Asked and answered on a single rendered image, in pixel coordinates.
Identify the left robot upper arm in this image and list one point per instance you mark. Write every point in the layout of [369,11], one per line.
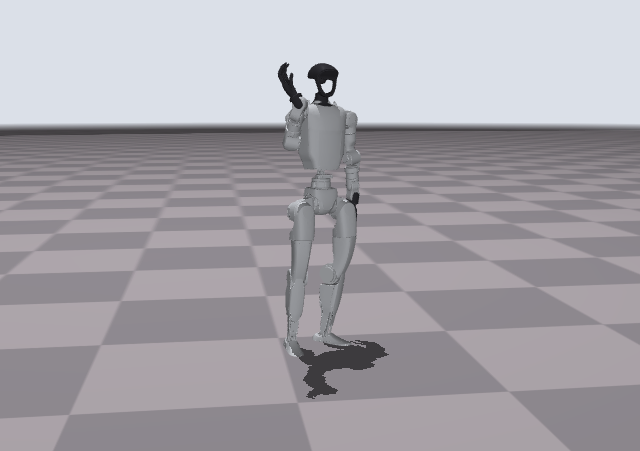
[350,155]

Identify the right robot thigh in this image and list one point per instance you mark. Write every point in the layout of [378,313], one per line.
[302,214]

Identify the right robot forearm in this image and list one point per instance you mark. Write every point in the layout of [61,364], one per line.
[295,120]

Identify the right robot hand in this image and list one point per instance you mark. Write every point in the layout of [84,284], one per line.
[288,86]

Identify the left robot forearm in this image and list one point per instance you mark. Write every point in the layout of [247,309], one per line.
[352,180]

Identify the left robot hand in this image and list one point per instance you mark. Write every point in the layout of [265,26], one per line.
[354,201]

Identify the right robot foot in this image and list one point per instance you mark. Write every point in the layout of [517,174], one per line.
[293,347]

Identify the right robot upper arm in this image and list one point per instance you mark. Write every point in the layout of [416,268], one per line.
[293,144]

